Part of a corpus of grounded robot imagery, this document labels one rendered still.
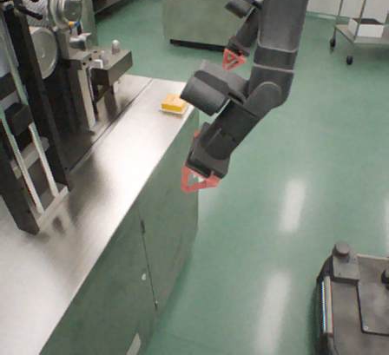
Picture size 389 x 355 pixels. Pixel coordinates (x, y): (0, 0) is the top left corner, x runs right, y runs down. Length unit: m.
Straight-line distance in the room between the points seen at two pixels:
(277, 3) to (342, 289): 1.26
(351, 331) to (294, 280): 0.45
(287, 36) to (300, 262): 1.50
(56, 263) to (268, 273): 1.23
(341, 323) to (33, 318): 1.10
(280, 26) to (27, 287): 0.64
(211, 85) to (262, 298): 1.32
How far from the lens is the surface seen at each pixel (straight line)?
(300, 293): 1.77
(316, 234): 2.00
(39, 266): 0.77
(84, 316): 0.86
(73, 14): 0.99
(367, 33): 4.09
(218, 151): 0.57
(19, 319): 0.73
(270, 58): 0.48
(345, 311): 1.50
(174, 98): 1.14
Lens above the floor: 1.50
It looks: 40 degrees down
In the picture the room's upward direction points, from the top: straight up
